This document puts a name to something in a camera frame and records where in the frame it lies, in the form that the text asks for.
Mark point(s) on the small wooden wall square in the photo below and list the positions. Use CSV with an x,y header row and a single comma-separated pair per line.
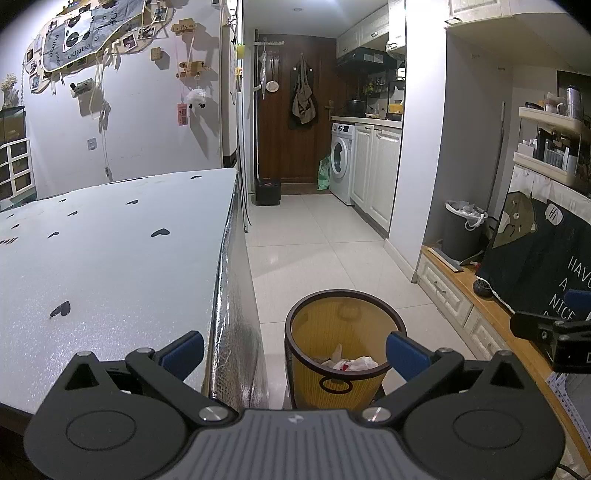
x,y
156,53

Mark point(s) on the glass fish tank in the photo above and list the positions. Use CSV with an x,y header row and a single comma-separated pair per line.
x,y
11,124

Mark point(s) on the brown wooden door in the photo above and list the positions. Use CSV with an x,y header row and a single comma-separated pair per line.
x,y
281,152

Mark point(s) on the dried flower bunch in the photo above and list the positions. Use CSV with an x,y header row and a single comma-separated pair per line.
x,y
10,90

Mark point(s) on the green plastic bag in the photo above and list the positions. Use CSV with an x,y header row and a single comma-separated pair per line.
x,y
324,175

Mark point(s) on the black cooking pot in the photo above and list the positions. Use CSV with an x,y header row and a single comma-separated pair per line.
x,y
356,107

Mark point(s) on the black printed cloth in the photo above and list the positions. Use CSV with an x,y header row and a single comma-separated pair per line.
x,y
531,258

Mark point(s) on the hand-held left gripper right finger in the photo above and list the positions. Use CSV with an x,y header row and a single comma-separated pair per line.
x,y
406,355

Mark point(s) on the wall photo collage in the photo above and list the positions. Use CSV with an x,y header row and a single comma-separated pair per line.
x,y
87,32

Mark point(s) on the small black box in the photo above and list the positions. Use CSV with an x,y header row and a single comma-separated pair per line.
x,y
267,191

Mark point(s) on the steel thermos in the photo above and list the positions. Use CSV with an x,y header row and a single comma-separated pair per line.
x,y
573,101

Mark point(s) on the yellow wastebasket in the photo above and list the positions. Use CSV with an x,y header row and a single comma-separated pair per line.
x,y
351,392

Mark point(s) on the hanging cloth bag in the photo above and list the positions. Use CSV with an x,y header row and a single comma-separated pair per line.
x,y
303,99

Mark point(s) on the small black round object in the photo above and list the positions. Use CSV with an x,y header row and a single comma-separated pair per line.
x,y
482,287

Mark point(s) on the pink hanging tag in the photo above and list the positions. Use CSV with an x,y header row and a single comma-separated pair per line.
x,y
182,114

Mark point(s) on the wooden bench cabinet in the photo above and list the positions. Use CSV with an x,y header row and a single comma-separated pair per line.
x,y
466,300

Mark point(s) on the white plush sheep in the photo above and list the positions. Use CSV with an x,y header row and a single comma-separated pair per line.
x,y
196,98

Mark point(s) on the white washing machine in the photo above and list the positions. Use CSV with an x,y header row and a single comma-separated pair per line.
x,y
342,161

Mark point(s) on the white pink plastic wrapper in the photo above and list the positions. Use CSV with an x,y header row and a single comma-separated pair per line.
x,y
358,363

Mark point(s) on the white standing pole rack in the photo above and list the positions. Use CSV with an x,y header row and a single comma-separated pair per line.
x,y
254,115

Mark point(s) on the wall switch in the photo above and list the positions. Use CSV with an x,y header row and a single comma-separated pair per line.
x,y
93,144

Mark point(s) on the white drawer cabinet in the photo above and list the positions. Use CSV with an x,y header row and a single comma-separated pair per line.
x,y
16,168

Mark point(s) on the white storage shelf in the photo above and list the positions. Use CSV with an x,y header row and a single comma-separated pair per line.
x,y
549,157

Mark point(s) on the white wall cabinets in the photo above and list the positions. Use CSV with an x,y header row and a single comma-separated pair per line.
x,y
364,30

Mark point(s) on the wooden wall block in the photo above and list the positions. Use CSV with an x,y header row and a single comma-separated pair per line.
x,y
182,25

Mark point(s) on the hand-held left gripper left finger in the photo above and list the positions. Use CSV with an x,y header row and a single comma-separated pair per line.
x,y
184,353

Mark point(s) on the wooden wall toy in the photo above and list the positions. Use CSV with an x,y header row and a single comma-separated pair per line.
x,y
194,69

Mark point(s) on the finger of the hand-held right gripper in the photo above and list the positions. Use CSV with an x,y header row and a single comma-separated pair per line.
x,y
581,304
533,326

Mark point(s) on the yellow kitchen container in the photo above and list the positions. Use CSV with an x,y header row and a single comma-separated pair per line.
x,y
395,109

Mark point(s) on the round hanging strainer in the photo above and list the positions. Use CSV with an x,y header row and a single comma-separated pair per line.
x,y
272,86

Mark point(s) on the white kitchen counter cabinets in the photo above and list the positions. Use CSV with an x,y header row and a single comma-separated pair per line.
x,y
376,175

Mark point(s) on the white refrigerator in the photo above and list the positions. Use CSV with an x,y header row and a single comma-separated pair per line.
x,y
230,101

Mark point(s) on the black range hood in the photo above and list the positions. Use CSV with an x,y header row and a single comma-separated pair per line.
x,y
367,59

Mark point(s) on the grey trash bin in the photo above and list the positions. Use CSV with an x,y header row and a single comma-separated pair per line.
x,y
464,235

